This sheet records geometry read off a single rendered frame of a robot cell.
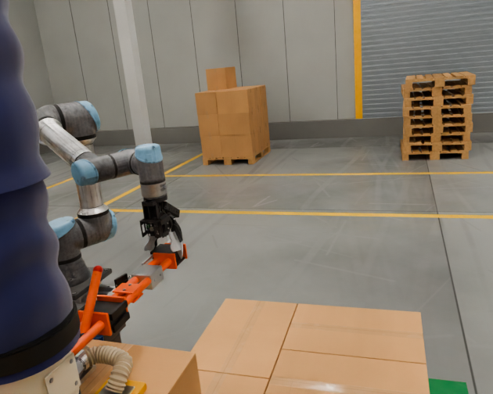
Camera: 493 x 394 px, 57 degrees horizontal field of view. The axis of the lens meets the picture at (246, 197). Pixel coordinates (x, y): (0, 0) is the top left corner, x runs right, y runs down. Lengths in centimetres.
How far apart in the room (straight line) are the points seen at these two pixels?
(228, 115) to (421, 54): 426
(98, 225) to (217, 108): 678
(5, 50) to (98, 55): 1201
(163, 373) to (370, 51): 955
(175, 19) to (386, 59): 495
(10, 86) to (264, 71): 1017
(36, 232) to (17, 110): 20
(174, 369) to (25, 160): 62
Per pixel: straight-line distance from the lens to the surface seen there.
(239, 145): 837
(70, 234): 176
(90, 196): 178
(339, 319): 231
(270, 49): 1083
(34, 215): 85
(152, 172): 133
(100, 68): 1280
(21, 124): 81
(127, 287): 128
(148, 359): 123
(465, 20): 1039
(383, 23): 1035
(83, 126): 172
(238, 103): 825
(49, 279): 88
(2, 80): 81
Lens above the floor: 175
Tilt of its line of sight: 16 degrees down
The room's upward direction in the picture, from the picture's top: 5 degrees counter-clockwise
